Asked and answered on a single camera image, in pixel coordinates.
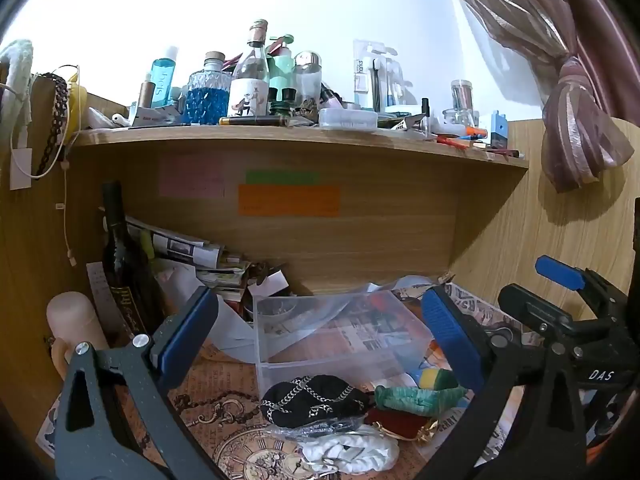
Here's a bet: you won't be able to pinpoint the white paper tag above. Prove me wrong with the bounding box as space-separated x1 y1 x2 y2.
9 147 34 191

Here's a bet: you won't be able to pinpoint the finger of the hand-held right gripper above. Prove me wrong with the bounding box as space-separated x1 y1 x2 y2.
535 255 625 307
497 283 577 347

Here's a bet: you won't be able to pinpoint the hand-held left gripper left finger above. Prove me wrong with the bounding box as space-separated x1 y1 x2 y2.
54 285 232 480

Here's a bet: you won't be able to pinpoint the green knitted cloth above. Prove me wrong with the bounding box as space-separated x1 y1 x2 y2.
374 382 468 417

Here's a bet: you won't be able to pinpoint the orange pens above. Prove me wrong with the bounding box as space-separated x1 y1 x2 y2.
433 126 489 150

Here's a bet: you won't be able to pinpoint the orange sticky note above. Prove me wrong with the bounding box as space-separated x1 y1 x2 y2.
237 185 341 218

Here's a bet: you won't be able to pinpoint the red cloth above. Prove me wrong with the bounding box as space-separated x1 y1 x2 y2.
364 406 437 442

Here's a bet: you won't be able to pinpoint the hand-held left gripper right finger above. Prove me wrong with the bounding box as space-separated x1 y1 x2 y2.
420 285 588 480

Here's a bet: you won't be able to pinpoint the beige plastic cylinder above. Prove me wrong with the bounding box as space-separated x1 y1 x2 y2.
46 291 112 382

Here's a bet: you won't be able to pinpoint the rolled newspapers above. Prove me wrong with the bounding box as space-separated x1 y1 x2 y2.
125 215 227 268

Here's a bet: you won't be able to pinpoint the tall clear labelled glass bottle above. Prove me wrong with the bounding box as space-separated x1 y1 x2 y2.
227 19 271 118

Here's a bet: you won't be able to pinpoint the dark wine bottle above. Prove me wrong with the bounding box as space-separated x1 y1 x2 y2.
100 180 163 338

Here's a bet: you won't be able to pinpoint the crystal bottle with blue liquid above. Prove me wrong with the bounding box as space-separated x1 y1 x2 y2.
185 51 233 126

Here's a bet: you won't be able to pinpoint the dark pen with gold trim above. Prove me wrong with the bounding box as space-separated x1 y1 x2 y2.
219 115 292 127

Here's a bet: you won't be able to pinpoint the mint green pump bottle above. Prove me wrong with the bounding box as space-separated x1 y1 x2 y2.
266 34 297 106

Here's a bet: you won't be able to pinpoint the green sticky note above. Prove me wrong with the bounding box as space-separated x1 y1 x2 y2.
245 170 320 186

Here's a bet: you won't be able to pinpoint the wooden shelf board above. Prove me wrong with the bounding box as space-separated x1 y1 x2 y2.
67 124 530 170

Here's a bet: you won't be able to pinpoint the clear plastic storage box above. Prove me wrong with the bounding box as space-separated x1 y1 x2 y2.
252 282 436 403

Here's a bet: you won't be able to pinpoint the yellow plastic item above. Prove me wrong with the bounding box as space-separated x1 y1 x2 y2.
64 72 89 132

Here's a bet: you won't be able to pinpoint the white braided cloth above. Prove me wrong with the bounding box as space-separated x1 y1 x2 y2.
299 429 401 477

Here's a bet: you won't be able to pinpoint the pile of folded booklets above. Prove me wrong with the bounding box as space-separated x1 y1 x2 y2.
195 255 253 303

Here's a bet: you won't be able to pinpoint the white fluffy towel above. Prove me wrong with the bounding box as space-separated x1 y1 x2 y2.
0 38 35 148

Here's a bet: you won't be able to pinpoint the glass jar with metal lid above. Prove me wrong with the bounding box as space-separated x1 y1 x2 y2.
292 50 323 107

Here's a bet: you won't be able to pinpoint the black chain-link strap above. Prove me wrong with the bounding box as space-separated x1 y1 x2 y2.
31 73 69 177

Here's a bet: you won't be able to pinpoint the small clear glass jar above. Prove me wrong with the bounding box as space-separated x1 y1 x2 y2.
442 79 476 128

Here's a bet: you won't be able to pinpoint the black binoculars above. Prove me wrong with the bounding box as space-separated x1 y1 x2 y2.
267 87 297 117

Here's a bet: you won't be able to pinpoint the vintage clock print mat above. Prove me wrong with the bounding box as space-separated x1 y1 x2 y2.
35 340 436 480

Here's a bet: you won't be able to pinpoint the toothbrush blister pack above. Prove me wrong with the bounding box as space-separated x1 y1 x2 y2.
352 38 402 109

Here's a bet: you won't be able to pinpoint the black chain-print fabric pouch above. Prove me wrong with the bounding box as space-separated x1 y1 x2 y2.
260 374 372 429

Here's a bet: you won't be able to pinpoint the blue mouthwash bottle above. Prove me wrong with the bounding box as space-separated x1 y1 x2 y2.
150 46 180 109

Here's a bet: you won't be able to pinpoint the pink sticky note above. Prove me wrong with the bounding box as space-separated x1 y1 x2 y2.
159 156 226 198

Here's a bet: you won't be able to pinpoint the white charging cable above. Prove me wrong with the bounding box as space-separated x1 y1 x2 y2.
9 64 82 267

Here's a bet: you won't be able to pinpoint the small blue box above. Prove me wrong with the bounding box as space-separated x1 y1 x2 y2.
489 110 509 149

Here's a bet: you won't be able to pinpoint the mauve striped curtain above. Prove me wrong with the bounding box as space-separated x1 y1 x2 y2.
437 0 640 194

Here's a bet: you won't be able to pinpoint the white folded paper card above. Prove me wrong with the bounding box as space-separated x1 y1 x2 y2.
248 269 292 302

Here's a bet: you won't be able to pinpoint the clear flat plastic case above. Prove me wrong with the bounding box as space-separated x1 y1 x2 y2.
318 107 379 131

